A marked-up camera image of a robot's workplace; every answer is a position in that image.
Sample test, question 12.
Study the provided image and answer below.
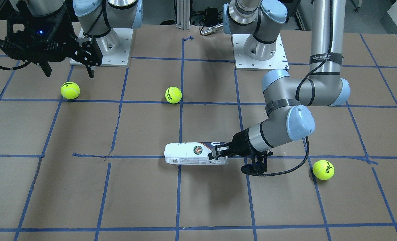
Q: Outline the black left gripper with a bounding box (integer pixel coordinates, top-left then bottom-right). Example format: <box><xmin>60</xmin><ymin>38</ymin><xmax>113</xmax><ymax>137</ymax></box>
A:
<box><xmin>208</xmin><ymin>129</ymin><xmax>256</xmax><ymax>160</ymax></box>

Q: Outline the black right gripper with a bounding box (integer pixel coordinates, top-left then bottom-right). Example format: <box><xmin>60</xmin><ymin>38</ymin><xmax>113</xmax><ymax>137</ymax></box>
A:
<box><xmin>1</xmin><ymin>9</ymin><xmax>102</xmax><ymax>78</ymax></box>

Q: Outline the white tennis ball can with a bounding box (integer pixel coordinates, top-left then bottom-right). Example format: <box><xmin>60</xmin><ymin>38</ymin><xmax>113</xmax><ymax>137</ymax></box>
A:
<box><xmin>164</xmin><ymin>142</ymin><xmax>229</xmax><ymax>166</ymax></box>

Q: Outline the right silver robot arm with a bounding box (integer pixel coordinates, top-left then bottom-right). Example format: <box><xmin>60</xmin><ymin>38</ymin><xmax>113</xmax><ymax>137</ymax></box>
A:
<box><xmin>0</xmin><ymin>0</ymin><xmax>143</xmax><ymax>78</ymax></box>

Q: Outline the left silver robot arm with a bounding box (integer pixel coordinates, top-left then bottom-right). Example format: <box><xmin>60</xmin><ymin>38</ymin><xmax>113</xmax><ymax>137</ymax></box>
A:
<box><xmin>208</xmin><ymin>0</ymin><xmax>350</xmax><ymax>160</ymax></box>

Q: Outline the yellow Head tennis ball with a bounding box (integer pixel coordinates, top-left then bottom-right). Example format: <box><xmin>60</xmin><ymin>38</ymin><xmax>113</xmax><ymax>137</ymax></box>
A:
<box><xmin>164</xmin><ymin>86</ymin><xmax>182</xmax><ymax>104</ymax></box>

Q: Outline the Wilson 3 tennis ball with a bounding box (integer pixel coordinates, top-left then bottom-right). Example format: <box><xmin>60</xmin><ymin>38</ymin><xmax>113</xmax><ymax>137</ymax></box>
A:
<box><xmin>312</xmin><ymin>160</ymin><xmax>335</xmax><ymax>180</ymax></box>

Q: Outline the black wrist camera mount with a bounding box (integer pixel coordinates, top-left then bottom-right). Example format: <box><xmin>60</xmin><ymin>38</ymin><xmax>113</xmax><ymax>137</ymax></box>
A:
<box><xmin>240</xmin><ymin>151</ymin><xmax>276</xmax><ymax>177</ymax></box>

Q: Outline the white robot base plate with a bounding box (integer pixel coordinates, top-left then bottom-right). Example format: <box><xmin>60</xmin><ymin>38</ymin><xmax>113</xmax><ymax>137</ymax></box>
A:
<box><xmin>96</xmin><ymin>27</ymin><xmax>135</xmax><ymax>67</ymax></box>
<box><xmin>231</xmin><ymin>34</ymin><xmax>290</xmax><ymax>71</ymax></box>

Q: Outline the aluminium frame post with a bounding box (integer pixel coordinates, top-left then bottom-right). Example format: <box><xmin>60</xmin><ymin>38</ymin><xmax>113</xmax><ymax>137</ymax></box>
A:
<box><xmin>175</xmin><ymin>0</ymin><xmax>191</xmax><ymax>31</ymax></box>

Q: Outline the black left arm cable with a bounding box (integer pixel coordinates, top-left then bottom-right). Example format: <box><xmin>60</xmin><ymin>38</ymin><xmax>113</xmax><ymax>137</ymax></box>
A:
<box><xmin>249</xmin><ymin>0</ymin><xmax>334</xmax><ymax>177</ymax></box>

